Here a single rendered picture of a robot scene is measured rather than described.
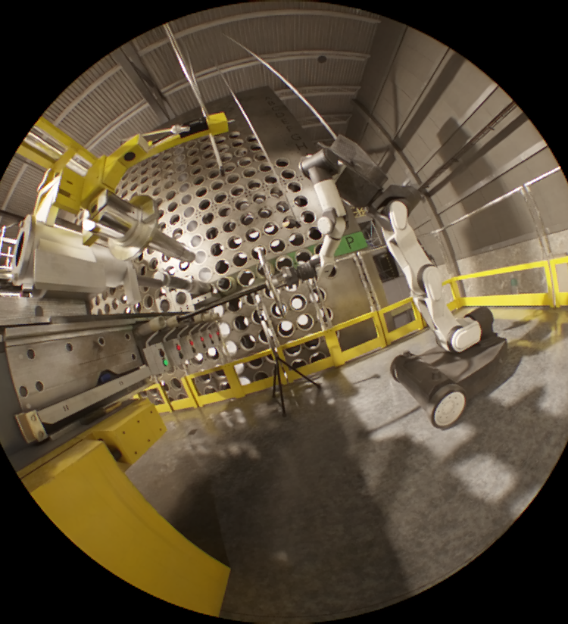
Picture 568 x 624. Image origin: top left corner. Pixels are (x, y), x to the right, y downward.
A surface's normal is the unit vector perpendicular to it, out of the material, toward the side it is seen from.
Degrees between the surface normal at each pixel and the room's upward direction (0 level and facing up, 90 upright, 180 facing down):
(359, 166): 106
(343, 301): 90
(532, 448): 0
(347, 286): 90
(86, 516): 90
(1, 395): 90
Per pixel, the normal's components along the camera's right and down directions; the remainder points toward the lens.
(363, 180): -0.40, 0.62
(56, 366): 0.94, -0.33
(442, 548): -0.33, -0.94
